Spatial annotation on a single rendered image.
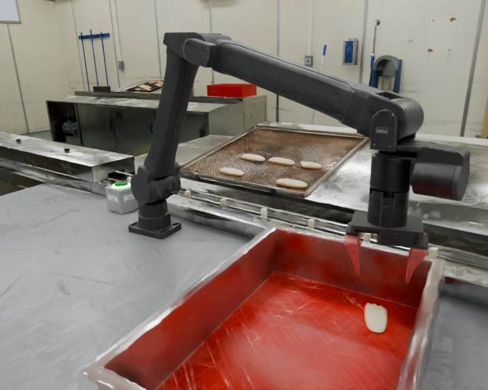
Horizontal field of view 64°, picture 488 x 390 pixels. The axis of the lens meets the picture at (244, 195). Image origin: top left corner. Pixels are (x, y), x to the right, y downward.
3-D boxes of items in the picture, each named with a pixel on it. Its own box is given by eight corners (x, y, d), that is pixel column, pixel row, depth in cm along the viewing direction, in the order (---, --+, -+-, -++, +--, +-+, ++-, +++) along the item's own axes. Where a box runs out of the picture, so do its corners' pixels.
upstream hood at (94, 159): (-47, 148, 205) (-51, 131, 203) (-10, 142, 219) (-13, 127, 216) (94, 186, 135) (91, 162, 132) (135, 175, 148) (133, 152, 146)
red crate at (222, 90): (206, 96, 476) (205, 85, 472) (223, 94, 505) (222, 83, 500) (241, 97, 450) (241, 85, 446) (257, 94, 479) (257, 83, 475)
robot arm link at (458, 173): (396, 104, 60) (372, 109, 54) (482, 106, 52) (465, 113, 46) (390, 179, 63) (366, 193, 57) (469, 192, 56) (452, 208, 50)
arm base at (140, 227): (127, 231, 104) (162, 240, 99) (123, 203, 102) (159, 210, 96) (149, 220, 112) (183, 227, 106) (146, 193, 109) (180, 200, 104)
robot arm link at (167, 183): (157, 200, 107) (140, 206, 103) (153, 165, 104) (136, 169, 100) (179, 208, 101) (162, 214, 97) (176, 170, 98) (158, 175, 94)
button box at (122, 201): (107, 220, 121) (102, 186, 118) (128, 213, 127) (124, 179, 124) (124, 226, 116) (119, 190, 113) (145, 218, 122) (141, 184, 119)
